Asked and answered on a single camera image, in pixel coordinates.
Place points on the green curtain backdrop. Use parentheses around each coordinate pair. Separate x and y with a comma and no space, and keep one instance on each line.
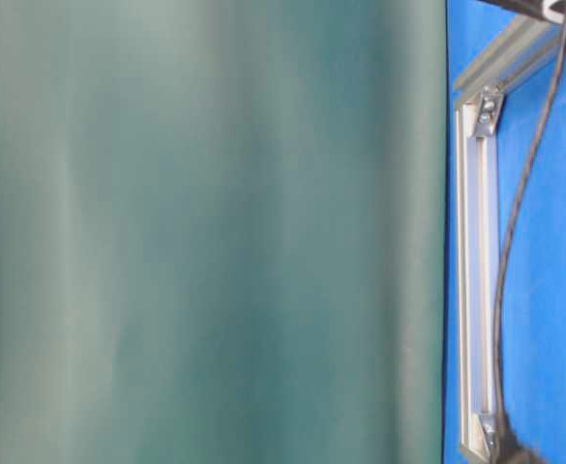
(222,231)

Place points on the white string loop clip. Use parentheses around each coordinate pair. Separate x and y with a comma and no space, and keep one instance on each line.
(554,11)

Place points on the square aluminium extrusion frame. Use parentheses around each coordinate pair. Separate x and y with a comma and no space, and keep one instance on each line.
(478,97)

